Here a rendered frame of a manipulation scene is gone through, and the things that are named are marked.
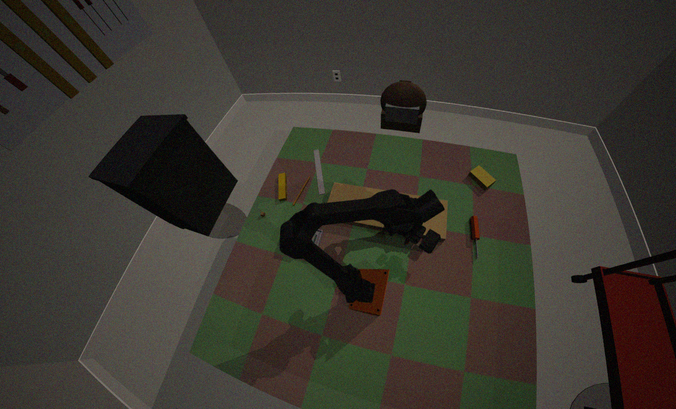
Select tan wooden floor panel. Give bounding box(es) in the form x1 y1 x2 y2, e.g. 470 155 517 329
327 182 448 242

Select orange-handled awl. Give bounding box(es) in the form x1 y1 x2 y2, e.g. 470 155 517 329
470 216 480 259

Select yellow rectangular bar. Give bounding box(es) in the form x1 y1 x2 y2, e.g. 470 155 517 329
278 173 287 201

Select grey flat bar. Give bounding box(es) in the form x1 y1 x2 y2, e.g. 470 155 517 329
314 149 325 195

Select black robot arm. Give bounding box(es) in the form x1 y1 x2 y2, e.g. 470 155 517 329
279 189 445 303

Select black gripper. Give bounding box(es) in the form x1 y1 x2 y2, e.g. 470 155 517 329
397 219 441 254

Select yellow box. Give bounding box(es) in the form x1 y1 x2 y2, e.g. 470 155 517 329
468 165 496 191

